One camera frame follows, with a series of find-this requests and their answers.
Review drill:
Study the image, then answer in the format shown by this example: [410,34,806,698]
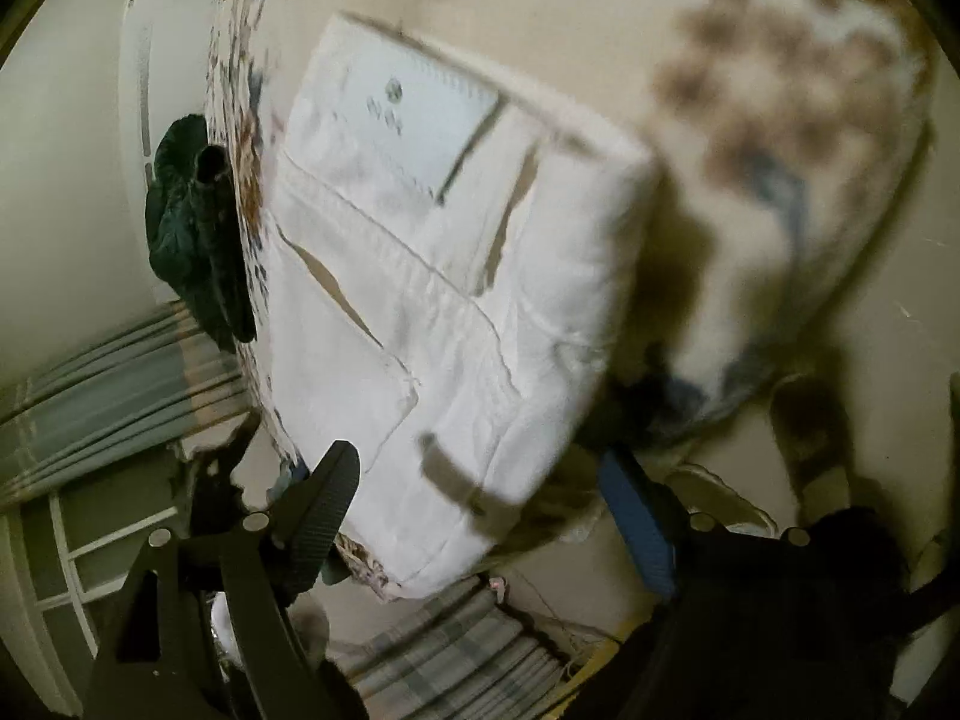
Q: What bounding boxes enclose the dark green cloth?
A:
[145,114,235,351]

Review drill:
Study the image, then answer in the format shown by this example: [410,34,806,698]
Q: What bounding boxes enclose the floral cream bed blanket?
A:
[202,0,939,602]

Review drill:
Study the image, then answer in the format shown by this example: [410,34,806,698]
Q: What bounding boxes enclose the black cloth on bed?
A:
[190,145,256,343]

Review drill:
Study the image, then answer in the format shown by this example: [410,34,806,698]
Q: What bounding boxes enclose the green striped curtain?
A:
[2,301,251,509]

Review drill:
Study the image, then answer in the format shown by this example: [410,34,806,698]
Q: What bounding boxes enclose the white pants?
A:
[263,15,658,598]

